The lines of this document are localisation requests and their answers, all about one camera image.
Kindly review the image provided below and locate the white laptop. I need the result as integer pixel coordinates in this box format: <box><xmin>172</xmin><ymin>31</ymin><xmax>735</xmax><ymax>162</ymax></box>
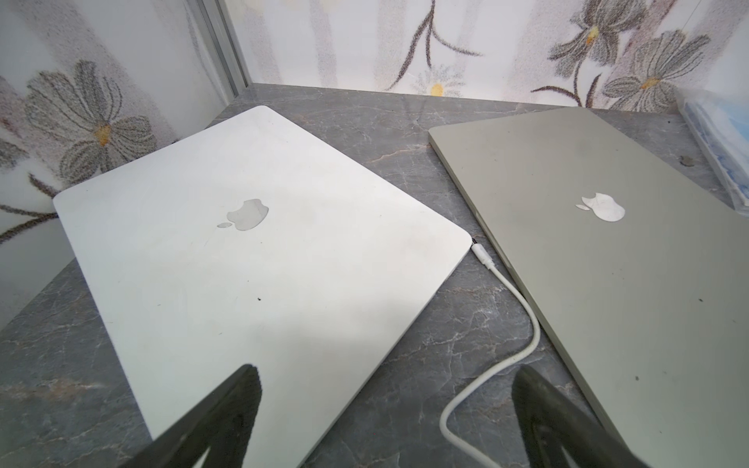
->
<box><xmin>54</xmin><ymin>106</ymin><xmax>471</xmax><ymax>467</ymax></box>

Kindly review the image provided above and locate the white charger cable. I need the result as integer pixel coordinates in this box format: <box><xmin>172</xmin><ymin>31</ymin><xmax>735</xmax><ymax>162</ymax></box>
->
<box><xmin>438</xmin><ymin>238</ymin><xmax>542</xmax><ymax>468</ymax></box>

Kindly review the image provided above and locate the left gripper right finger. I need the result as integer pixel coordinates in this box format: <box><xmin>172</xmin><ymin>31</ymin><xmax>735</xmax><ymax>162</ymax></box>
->
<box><xmin>512</xmin><ymin>365</ymin><xmax>646</xmax><ymax>467</ymax></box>

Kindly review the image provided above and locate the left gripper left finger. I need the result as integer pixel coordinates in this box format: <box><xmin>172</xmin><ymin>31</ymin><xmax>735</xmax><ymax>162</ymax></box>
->
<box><xmin>124</xmin><ymin>365</ymin><xmax>263</xmax><ymax>467</ymax></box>

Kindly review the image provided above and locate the bag of blue masks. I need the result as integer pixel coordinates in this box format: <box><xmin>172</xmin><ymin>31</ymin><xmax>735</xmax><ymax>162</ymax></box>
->
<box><xmin>677</xmin><ymin>89</ymin><xmax>748</xmax><ymax>216</ymax></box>

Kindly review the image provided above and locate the silver laptop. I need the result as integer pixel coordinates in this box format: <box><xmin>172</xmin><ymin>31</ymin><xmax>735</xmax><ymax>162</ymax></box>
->
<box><xmin>429</xmin><ymin>107</ymin><xmax>748</xmax><ymax>467</ymax></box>

